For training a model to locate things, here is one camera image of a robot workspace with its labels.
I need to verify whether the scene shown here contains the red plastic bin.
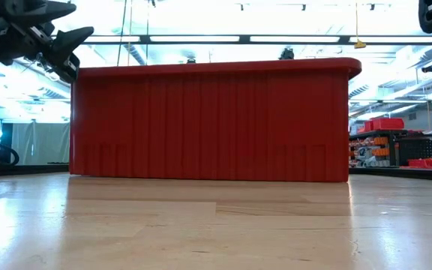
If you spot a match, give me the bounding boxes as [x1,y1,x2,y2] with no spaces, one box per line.
[68,57,362,184]

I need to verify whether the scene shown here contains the grey curtain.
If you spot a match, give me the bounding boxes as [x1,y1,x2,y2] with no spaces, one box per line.
[11,121,71,167]

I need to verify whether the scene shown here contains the red storage bins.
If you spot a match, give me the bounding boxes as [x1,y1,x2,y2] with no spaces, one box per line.
[406,157,432,170]
[357,117,406,134]

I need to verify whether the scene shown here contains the black storage shelf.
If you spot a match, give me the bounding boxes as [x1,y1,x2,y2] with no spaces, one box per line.
[349,129,432,169]

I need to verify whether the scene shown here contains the black metal frame rail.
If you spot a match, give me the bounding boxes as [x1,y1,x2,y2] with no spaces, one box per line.
[349,166,432,183]
[0,163,71,176]

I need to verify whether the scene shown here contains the black overhead frame bar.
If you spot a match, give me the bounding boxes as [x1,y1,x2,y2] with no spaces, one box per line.
[80,34,432,47]

